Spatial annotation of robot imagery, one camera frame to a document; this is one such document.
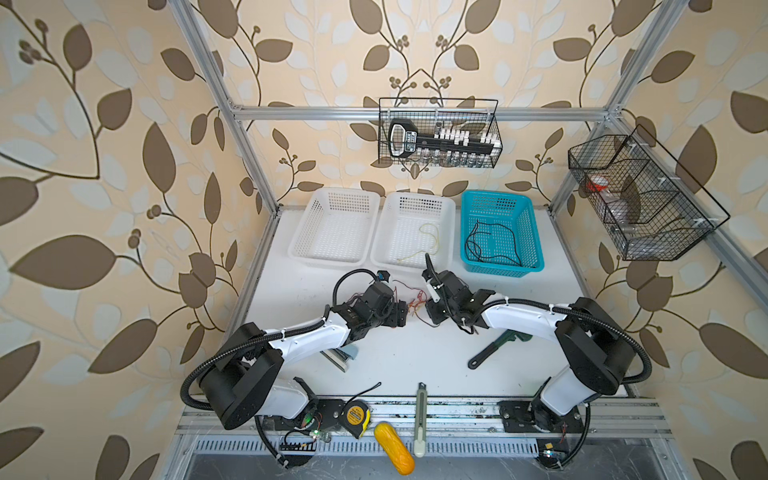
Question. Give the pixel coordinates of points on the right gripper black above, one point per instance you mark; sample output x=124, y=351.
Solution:
x=430, y=306

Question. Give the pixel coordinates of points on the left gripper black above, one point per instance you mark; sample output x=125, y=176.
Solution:
x=399, y=314

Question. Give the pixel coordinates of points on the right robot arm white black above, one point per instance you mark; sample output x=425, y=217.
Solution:
x=598, y=357

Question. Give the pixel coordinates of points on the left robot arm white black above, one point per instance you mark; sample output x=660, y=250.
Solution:
x=242, y=381

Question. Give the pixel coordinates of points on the grey blue stapler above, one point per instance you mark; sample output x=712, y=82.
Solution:
x=341, y=357

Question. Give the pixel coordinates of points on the green black pipe wrench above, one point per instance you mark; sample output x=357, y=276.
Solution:
x=489, y=350

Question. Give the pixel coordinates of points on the white utility knife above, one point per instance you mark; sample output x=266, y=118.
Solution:
x=420, y=420

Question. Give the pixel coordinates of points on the middle white plastic basket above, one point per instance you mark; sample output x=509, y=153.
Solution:
x=410, y=226

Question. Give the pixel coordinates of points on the white plastic basket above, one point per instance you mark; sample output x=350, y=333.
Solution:
x=410, y=226
x=336, y=228

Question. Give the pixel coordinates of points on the teal plastic basket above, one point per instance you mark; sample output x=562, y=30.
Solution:
x=499, y=234

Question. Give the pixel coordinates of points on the yellow black tape measure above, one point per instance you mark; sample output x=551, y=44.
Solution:
x=356, y=414

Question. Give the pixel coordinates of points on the left white plastic basket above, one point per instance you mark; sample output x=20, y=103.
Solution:
x=336, y=228

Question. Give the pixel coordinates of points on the yellow corn cob toy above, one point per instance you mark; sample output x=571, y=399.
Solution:
x=394, y=448

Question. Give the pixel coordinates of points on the black socket tool set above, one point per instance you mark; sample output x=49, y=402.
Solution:
x=404, y=139

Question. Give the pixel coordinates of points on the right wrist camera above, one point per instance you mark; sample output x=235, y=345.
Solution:
x=433, y=283

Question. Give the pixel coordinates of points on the back black wire basket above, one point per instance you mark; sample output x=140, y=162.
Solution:
x=475, y=115

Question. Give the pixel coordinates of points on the black wire basket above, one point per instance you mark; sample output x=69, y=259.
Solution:
x=656, y=208
x=475, y=115

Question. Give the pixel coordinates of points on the aluminium frame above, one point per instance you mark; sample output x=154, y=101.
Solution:
x=642, y=124

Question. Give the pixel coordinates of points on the right black wire basket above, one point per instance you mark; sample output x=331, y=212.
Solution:
x=656, y=208

